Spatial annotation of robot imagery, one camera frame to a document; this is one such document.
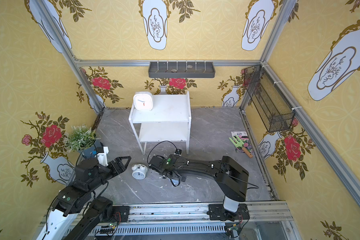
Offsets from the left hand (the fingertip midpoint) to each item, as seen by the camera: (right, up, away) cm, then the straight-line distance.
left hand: (129, 160), depth 72 cm
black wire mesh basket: (+78, +23, +10) cm, 81 cm away
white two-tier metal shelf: (+19, +19, -1) cm, 27 cm away
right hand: (+19, -11, +10) cm, 25 cm away
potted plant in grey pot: (-29, +9, +9) cm, 31 cm away
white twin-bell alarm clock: (+3, -8, +8) cm, 12 cm away
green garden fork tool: (+64, +3, +29) cm, 70 cm away
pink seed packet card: (+68, +8, +32) cm, 76 cm away
